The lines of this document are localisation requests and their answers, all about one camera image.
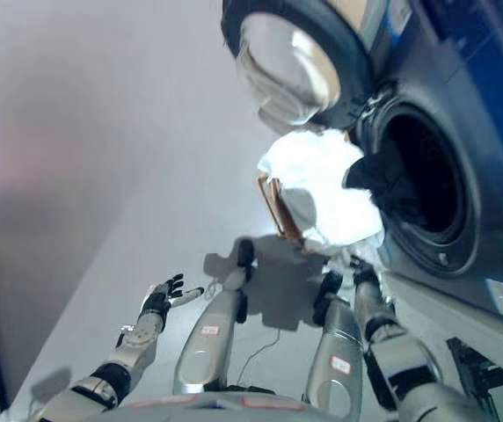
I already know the round washing machine door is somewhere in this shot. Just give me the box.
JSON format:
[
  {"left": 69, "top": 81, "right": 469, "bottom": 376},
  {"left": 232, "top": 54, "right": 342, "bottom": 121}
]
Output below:
[{"left": 219, "top": 0, "right": 376, "bottom": 129}]

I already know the silver robot right leg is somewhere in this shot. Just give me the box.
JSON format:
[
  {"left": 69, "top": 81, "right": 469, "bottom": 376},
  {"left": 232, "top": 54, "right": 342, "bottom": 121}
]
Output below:
[{"left": 302, "top": 269, "right": 366, "bottom": 421}]

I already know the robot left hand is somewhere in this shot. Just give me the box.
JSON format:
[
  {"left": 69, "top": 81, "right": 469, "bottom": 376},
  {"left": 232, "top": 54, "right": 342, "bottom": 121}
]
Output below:
[{"left": 140, "top": 273, "right": 207, "bottom": 316}]

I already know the black garment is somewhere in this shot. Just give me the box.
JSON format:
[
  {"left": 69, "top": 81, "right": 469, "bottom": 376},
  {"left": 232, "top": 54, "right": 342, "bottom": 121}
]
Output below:
[{"left": 343, "top": 153, "right": 416, "bottom": 221}]

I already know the grey front-load washing machine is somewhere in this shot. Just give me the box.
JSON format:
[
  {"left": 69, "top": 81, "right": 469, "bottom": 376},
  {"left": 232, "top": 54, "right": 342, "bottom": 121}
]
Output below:
[{"left": 346, "top": 0, "right": 503, "bottom": 318}]

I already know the silver robot leg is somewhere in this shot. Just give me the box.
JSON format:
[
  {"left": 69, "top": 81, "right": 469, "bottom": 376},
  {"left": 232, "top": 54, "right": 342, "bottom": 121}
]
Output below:
[
  {"left": 302, "top": 269, "right": 366, "bottom": 421},
  {"left": 171, "top": 238, "right": 258, "bottom": 396}
]

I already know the silver robot left leg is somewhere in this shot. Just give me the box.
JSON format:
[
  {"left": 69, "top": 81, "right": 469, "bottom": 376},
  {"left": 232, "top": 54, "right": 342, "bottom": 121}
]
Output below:
[{"left": 171, "top": 238, "right": 258, "bottom": 396}]

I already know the white cloth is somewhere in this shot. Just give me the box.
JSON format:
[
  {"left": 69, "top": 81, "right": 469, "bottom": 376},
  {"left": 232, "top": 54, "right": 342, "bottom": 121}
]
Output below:
[{"left": 255, "top": 127, "right": 387, "bottom": 274}]

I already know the brown wicker laundry basket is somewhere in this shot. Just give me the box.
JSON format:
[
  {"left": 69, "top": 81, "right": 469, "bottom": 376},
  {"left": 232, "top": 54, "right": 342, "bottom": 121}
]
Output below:
[{"left": 255, "top": 173, "right": 310, "bottom": 257}]

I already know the black metal floor frame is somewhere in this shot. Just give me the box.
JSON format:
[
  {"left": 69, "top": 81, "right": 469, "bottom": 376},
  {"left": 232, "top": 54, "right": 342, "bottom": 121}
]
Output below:
[{"left": 446, "top": 336, "right": 503, "bottom": 415}]

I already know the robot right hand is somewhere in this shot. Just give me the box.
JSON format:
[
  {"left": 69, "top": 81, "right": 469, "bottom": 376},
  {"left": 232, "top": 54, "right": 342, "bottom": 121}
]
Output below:
[{"left": 348, "top": 255, "right": 380, "bottom": 287}]

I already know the grey robot torso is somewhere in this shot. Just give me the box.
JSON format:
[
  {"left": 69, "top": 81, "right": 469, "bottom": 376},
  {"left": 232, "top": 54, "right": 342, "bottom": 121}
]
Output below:
[{"left": 0, "top": 392, "right": 349, "bottom": 422}]

